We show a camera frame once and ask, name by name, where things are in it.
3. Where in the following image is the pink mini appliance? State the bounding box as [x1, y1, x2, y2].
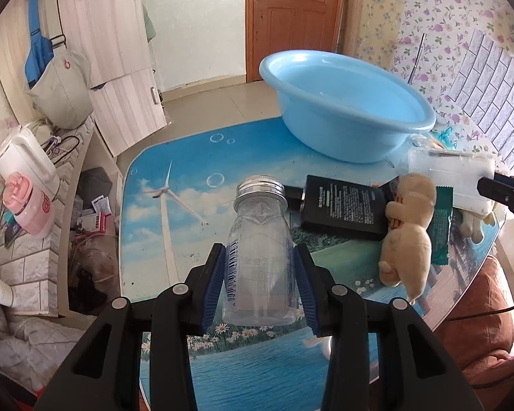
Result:
[2, 172, 56, 238]

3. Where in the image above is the dustpan with long handle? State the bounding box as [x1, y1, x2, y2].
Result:
[407, 33, 426, 85]

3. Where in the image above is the green padded jacket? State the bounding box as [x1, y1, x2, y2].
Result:
[143, 5, 156, 43]

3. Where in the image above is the dark green snack packet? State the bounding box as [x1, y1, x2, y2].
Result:
[427, 187, 453, 265]

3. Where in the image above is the white plastic hanger hook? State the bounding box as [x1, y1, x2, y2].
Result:
[303, 336, 332, 359]

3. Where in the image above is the white wardrobe cabinet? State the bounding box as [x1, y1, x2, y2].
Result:
[56, 0, 168, 157]

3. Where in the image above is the clear bottle with metal lid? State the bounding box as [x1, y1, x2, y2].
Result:
[223, 174, 298, 327]

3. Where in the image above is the blue strap bag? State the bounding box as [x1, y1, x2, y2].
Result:
[25, 0, 53, 89]

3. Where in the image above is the white plush with yellow hood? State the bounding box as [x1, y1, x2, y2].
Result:
[460, 211, 496, 244]

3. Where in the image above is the light blue plastic basin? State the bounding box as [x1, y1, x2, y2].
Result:
[259, 50, 436, 164]

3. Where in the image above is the rolled bamboo mat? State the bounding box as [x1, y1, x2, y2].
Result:
[340, 0, 363, 57]

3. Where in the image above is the clear plastic storage box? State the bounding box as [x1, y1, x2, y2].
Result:
[407, 148, 496, 216]

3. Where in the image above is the grey tote bag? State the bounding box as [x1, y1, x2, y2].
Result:
[26, 47, 94, 130]

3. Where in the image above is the white electric kettle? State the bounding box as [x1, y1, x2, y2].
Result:
[0, 125, 60, 199]

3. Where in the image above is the brown wooden door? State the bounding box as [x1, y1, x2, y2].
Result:
[245, 0, 344, 83]

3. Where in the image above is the red cushion seat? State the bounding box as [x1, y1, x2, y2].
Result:
[435, 256, 514, 410]

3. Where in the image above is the bag of cotton swabs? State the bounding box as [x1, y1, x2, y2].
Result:
[408, 134, 445, 149]

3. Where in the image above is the tan plush dog toy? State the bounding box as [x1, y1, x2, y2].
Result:
[378, 174, 436, 304]

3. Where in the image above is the black cosmetic tube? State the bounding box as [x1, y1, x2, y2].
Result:
[285, 175, 397, 241]

